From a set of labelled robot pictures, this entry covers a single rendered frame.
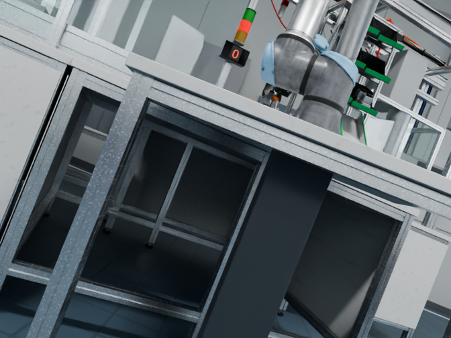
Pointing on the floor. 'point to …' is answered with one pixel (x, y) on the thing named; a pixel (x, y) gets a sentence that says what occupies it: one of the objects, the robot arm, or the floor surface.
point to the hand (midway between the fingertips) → (269, 94)
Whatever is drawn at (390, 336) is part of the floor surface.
